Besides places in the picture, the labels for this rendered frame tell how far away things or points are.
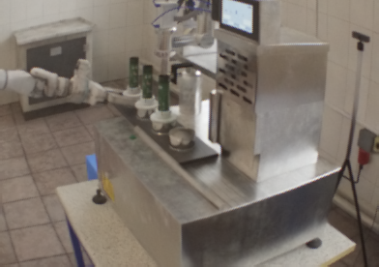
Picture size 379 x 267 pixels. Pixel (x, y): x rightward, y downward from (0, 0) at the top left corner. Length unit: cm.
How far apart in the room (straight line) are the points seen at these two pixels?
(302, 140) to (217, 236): 32
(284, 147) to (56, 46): 318
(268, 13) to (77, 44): 327
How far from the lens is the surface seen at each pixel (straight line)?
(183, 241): 102
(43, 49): 408
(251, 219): 110
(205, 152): 124
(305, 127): 117
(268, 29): 100
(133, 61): 148
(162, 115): 131
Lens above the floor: 159
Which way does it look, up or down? 24 degrees down
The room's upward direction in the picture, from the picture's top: 2 degrees clockwise
